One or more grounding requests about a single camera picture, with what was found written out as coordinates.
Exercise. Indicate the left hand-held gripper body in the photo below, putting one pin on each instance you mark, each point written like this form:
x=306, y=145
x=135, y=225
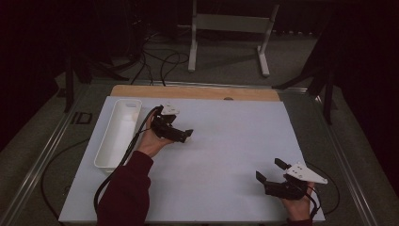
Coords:
x=164, y=128

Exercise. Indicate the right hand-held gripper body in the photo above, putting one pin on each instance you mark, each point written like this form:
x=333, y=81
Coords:
x=288, y=188

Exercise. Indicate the white plastic tray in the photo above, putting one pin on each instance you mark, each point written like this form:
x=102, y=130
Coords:
x=117, y=141

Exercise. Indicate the person's left hand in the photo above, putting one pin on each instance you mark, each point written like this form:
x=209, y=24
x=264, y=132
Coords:
x=150, y=142

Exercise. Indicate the person's right hand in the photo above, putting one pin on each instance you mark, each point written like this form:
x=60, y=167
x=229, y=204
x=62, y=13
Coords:
x=298, y=208

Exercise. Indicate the white table cover sheet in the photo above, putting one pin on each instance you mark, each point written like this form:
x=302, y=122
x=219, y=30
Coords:
x=219, y=157

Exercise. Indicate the black tripod stand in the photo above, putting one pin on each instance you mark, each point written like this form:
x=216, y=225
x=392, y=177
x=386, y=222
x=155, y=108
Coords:
x=69, y=84
x=327, y=94

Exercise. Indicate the white metal stand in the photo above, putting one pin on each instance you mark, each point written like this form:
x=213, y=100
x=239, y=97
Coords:
x=230, y=23

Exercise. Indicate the black floor bracket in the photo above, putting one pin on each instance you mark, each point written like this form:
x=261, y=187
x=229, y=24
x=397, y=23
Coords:
x=81, y=118

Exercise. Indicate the metal floor frame rail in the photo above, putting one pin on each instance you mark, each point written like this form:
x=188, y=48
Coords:
x=37, y=168

